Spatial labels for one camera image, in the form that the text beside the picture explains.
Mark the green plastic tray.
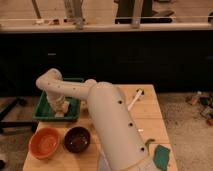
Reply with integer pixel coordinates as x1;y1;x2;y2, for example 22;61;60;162
33;80;81;122

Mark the small bottle on floor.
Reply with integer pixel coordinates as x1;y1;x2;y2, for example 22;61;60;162
191;91;202;105

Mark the dark brown bowl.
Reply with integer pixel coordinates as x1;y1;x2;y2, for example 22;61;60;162
64;126;91;153

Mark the white marker pen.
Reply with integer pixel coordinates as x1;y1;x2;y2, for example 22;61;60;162
128;89;144;111

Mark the green sponge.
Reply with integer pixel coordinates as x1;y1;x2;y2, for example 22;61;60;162
154;145;170;171

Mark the black stand base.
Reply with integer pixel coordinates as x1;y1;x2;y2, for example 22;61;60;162
0;97;39;134

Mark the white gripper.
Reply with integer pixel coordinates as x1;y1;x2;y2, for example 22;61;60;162
47;93;70;117

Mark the orange bowl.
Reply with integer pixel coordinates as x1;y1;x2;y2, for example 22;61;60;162
28;127;61;160

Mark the dark cabinet counter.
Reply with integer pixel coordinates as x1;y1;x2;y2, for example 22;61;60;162
0;26;213;97

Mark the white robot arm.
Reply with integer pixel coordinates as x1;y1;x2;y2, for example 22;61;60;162
36;68;158;171

